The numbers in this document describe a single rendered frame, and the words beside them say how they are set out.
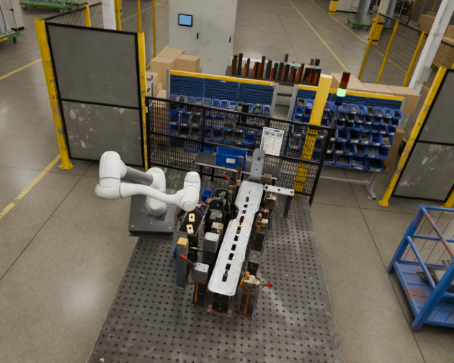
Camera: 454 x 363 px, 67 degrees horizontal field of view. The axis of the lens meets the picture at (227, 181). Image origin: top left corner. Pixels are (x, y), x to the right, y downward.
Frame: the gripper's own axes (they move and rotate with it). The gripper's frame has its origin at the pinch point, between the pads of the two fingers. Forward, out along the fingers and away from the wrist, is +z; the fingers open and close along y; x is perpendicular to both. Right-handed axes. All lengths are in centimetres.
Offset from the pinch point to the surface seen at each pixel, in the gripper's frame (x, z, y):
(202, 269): -29.6, 16.1, 5.1
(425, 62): 320, -42, 437
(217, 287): -41.5, 22.1, 13.6
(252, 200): 50, 22, 64
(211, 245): -8.3, 16.7, 14.9
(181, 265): -14.7, 27.0, -7.1
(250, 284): -46, 18, 34
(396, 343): -48, 122, 189
